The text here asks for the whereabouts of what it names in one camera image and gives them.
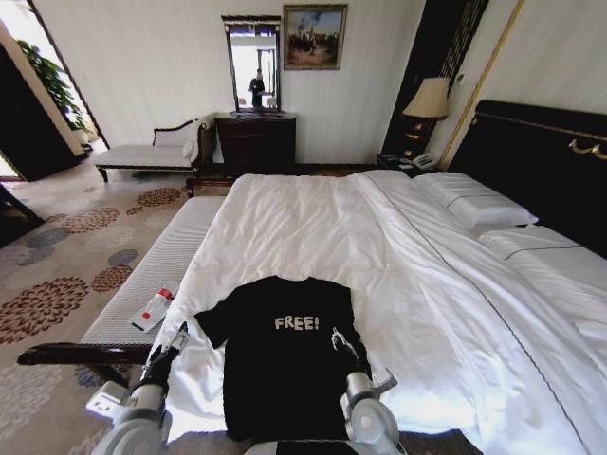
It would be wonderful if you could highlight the flat white red-dot card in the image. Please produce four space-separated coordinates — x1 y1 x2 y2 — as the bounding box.
130 299 166 334

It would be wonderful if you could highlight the white bottle red band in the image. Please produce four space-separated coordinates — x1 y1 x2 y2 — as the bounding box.
154 282 181 307

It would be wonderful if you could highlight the black FREE print T-shirt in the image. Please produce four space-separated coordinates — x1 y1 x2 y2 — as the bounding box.
193 275 374 445

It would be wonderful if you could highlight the white cushioned wooden bench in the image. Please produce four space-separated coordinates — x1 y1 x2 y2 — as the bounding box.
17 195 229 383

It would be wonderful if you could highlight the robot torso shell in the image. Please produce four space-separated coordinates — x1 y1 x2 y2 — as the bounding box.
244 439 364 455

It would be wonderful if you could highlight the white duvet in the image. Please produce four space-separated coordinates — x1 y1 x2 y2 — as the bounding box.
163 170 607 455

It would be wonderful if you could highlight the white dark-wood chaise longue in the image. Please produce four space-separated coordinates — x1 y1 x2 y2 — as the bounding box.
94 117 215 184

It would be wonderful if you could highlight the dark nightstand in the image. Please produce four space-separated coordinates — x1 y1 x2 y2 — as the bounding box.
376 151 443 175

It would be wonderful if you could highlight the white striped pillow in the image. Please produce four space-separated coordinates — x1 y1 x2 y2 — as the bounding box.
477 226 607 290
411 172 541 232

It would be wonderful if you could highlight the white cushion on chaise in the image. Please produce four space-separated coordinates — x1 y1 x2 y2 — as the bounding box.
181 118 206 163

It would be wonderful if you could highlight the dark wooden furniture corner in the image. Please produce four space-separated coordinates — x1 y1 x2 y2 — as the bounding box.
0 182 47 251

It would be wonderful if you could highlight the white desk telephone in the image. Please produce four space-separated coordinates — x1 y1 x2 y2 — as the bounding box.
410 152 440 172

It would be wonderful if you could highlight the dark wooden dresser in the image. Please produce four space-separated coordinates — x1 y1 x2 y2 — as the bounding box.
213 111 299 168

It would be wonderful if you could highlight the cream-shade table lamp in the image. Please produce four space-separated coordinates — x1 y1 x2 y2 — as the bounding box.
401 76 451 146

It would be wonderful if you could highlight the person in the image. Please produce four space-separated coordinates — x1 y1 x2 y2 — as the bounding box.
248 66 267 108

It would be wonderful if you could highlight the dark wooden door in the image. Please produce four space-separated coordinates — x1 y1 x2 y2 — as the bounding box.
0 43 87 184

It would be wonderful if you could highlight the black gold-trimmed headboard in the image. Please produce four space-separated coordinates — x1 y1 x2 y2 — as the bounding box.
447 99 607 241

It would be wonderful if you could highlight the green potted plant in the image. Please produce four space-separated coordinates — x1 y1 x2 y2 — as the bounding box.
15 39 92 139

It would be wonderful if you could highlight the gold-framed painting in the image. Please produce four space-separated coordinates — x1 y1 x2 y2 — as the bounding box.
282 3 349 72

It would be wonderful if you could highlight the dark-framed wall mirror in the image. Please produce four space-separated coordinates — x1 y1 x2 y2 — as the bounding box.
220 14 284 115

